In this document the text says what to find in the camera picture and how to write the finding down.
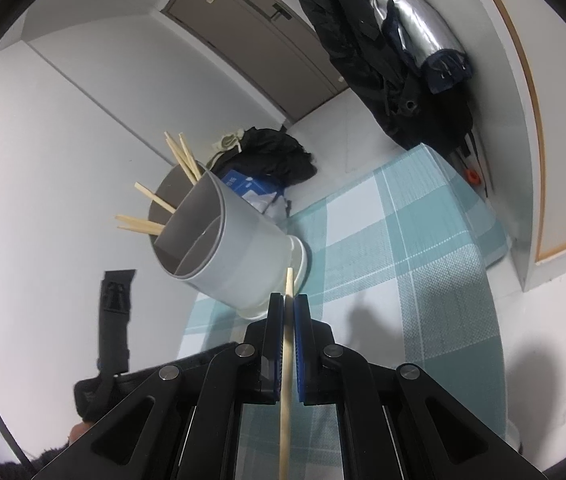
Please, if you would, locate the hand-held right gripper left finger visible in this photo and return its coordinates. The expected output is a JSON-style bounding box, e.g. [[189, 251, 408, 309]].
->
[[30, 292, 284, 480]]

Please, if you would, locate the silver folded umbrella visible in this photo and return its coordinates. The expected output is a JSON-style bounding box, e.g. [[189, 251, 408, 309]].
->
[[350, 0, 474, 93]]

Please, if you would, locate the teal checkered tablecloth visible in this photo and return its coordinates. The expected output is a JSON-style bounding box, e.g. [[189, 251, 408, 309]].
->
[[178, 142, 514, 480]]

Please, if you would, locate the grey plastic mailer bag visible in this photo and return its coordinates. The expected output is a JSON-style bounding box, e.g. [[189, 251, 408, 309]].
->
[[258, 192, 289, 217]]

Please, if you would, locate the beige cloth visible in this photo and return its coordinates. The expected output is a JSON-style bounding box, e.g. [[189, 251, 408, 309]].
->
[[208, 130, 246, 166]]

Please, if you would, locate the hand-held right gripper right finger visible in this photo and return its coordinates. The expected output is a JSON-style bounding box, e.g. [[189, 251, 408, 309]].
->
[[293, 294, 546, 480]]

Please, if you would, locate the black hanging jacket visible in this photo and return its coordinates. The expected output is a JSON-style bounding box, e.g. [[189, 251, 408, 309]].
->
[[293, 0, 476, 151]]

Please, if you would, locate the grey-brown door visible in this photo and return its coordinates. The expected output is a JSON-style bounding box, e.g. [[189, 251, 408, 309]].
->
[[163, 0, 349, 126]]

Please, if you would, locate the white utensil holder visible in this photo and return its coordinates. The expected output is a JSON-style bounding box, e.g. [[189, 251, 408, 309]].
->
[[150, 170, 310, 322]]

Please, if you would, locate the blue cardboard box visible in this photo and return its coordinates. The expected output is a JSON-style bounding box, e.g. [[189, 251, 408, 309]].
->
[[220, 170, 284, 211]]

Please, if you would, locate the white panel with wooden trim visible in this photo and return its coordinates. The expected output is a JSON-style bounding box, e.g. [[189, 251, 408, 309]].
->
[[468, 0, 566, 291]]

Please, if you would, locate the bamboo chopstick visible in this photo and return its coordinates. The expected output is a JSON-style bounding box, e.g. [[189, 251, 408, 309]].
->
[[115, 215, 166, 228], [117, 225, 165, 237], [164, 131, 199, 186], [278, 266, 296, 480], [134, 182, 178, 215], [178, 132, 204, 181]]

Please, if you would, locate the black clothes pile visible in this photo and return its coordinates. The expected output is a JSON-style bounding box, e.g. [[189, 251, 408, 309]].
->
[[208, 127, 316, 193]]

